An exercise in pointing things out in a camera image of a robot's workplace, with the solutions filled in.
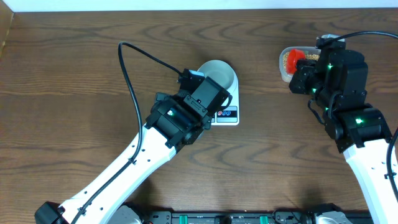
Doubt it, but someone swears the orange measuring scoop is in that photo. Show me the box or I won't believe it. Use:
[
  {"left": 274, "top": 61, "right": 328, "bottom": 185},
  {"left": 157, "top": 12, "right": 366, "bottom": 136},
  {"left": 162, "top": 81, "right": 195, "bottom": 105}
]
[{"left": 285, "top": 49, "right": 305, "bottom": 74}]

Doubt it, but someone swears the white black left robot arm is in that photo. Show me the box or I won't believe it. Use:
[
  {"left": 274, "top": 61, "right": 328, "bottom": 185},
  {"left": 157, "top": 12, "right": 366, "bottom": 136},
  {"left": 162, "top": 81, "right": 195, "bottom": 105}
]
[{"left": 34, "top": 91, "right": 227, "bottom": 224}]

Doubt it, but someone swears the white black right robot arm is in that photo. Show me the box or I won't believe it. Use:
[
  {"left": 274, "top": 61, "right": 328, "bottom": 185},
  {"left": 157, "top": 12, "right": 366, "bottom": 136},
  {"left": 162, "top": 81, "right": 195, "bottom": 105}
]
[{"left": 289, "top": 49, "right": 397, "bottom": 223}]

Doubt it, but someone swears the white digital kitchen scale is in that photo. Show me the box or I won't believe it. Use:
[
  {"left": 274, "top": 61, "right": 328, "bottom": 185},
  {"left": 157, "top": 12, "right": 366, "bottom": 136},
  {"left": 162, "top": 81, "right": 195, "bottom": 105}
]
[{"left": 198, "top": 60, "right": 240, "bottom": 126}]

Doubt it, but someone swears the white round bowl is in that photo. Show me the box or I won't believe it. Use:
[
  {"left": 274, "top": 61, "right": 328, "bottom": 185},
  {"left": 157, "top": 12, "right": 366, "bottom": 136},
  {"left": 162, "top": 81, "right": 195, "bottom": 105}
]
[{"left": 198, "top": 60, "right": 238, "bottom": 94}]

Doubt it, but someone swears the pile of soybeans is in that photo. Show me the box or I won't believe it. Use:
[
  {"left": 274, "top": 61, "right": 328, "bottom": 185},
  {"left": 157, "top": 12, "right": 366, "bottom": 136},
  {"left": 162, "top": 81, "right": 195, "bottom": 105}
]
[{"left": 282, "top": 51, "right": 319, "bottom": 68}]

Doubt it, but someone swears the clear plastic container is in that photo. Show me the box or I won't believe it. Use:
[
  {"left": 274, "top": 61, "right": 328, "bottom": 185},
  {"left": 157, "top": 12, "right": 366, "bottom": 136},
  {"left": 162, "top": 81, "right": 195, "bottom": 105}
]
[{"left": 279, "top": 47, "right": 321, "bottom": 83}]

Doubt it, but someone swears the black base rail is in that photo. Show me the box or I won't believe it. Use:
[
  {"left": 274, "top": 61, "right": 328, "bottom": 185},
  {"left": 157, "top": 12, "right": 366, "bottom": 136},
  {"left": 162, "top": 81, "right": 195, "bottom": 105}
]
[{"left": 114, "top": 202, "right": 374, "bottom": 224}]

